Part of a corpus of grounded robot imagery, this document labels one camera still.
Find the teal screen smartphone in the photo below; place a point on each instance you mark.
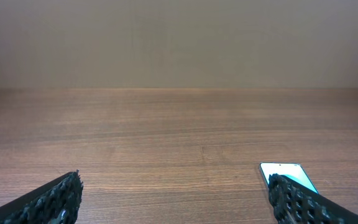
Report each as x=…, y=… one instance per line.
x=292, y=170

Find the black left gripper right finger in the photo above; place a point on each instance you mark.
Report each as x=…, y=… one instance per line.
x=294, y=203

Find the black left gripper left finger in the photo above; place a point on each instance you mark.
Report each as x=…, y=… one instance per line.
x=57, y=201

